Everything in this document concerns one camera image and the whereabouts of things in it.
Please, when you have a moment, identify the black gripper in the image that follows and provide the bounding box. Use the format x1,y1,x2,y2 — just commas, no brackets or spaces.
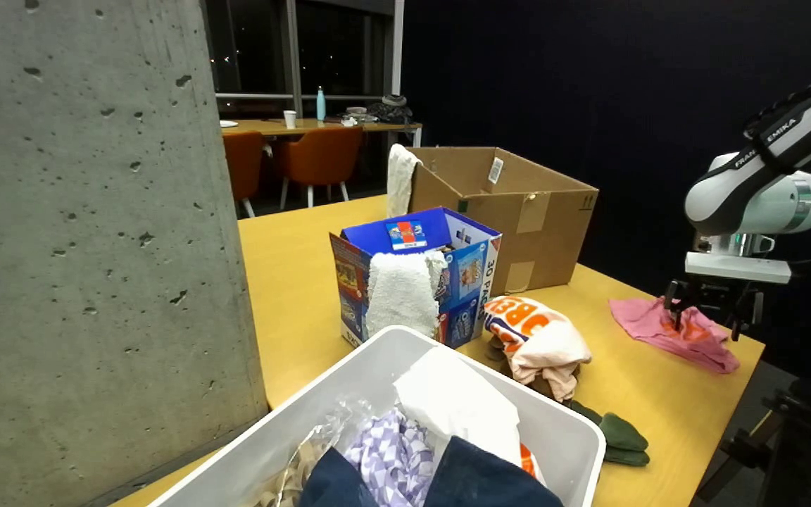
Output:
663,279,756,340

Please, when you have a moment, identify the pink shirt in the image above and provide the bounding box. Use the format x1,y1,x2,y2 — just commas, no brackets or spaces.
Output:
612,297,739,374

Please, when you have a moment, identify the white shirt with orange print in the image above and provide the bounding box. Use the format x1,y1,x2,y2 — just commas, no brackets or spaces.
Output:
484,295,592,402

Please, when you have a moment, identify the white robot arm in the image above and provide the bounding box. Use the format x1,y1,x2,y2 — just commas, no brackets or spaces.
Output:
663,83,811,326

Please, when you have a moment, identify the green stuffed toy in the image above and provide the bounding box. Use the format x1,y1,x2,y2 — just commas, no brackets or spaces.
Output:
570,400,651,466

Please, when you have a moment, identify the white plastic laundry basket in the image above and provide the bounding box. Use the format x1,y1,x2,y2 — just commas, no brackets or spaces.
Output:
150,326,606,507

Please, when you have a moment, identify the white cloth in basket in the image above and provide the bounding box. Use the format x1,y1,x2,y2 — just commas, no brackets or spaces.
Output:
394,350,522,464

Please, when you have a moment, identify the large brown cardboard box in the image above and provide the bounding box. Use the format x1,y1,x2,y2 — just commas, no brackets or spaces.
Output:
411,147,598,293

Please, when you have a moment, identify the blue printed cardboard box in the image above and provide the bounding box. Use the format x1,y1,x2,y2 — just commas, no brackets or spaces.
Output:
330,209,502,345

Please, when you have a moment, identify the dark navy garment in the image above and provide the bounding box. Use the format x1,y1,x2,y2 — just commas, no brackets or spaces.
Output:
295,436,563,507

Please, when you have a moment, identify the white towel in blue box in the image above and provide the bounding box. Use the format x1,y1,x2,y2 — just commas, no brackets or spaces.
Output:
366,248,446,338

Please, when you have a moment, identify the white cloth on brown box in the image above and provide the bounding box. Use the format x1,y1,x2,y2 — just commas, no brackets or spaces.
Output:
387,143,419,213

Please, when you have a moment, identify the purple checked cloth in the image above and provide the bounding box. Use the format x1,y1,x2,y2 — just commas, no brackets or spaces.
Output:
345,407,437,507

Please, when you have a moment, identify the dark bag on counter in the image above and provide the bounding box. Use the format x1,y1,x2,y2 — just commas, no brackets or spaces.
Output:
345,96,411,124

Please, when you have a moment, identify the middle orange chair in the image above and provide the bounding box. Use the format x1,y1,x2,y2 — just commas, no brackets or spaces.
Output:
276,127,363,206

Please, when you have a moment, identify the orange chair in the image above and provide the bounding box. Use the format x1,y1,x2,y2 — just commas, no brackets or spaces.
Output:
276,127,363,206
222,133,266,213

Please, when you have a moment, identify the light blue water bottle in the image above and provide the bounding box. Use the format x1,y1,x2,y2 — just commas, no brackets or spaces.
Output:
316,83,328,124

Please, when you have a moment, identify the white paper cup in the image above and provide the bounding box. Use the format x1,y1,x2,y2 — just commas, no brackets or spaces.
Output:
283,109,299,130

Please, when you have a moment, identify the left orange chair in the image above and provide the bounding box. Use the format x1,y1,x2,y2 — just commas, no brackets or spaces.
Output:
222,133,266,213

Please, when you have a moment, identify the long wooden counter desk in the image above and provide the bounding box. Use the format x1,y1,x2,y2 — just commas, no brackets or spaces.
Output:
221,119,425,147

